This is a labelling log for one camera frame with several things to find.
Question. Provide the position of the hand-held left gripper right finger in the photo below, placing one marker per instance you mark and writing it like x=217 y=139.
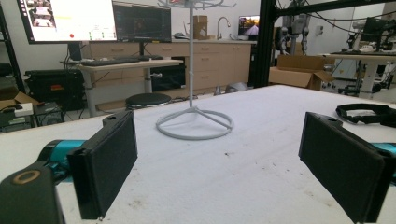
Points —
x=339 y=161

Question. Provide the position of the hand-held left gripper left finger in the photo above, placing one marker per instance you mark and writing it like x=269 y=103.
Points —
x=104 y=161

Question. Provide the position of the black round stool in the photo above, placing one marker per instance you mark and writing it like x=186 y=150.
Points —
x=148 y=99

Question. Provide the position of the black equipment case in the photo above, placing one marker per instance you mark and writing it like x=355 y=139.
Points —
x=54 y=88

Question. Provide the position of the large open cardboard box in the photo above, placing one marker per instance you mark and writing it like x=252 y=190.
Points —
x=295 y=73

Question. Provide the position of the light wooden standing desk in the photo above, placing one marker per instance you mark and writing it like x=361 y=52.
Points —
x=130 y=65

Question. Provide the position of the black keyboard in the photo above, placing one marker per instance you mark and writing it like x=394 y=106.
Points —
x=109 y=61

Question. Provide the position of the white work table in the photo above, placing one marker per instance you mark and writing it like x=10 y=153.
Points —
x=370 y=60

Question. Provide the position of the open cardboard box with devices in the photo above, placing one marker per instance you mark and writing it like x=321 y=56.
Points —
x=15 y=102

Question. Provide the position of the white metal hanging rack stand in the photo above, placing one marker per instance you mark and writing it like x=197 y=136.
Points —
x=191 y=62

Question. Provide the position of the dark computer monitor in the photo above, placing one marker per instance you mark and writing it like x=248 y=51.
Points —
x=141 y=23

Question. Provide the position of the large bright computer monitor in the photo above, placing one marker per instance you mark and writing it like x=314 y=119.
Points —
x=84 y=18

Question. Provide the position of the light wooden cabinet row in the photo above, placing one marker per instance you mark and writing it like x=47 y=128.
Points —
x=214 y=59

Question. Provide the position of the small monitor with road picture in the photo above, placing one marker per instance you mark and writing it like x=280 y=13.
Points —
x=249 y=26

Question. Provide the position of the small cardboard box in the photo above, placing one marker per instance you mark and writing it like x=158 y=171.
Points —
x=200 y=28

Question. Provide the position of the metal faucet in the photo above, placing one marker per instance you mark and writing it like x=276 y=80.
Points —
x=219 y=28

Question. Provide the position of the black metal frame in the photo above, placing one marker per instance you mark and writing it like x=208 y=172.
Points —
x=264 y=43

